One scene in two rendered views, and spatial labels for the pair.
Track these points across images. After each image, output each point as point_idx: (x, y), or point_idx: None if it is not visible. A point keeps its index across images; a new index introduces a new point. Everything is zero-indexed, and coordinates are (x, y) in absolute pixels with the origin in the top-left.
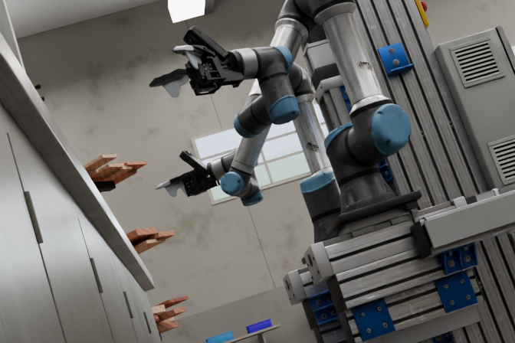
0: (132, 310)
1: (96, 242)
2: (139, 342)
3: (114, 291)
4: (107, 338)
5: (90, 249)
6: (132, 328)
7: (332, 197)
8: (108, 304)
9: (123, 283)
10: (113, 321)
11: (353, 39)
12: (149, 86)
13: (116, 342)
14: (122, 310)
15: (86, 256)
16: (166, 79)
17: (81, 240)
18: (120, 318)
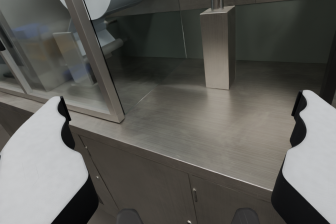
0: (227, 209)
1: (114, 149)
2: (209, 214)
3: (138, 171)
4: (84, 162)
5: (91, 146)
6: (182, 198)
7: None
8: (104, 163)
9: (213, 192)
10: (105, 167)
11: None
12: (296, 98)
13: (100, 169)
14: (151, 181)
15: (78, 144)
16: (290, 139)
17: (76, 140)
18: (133, 177)
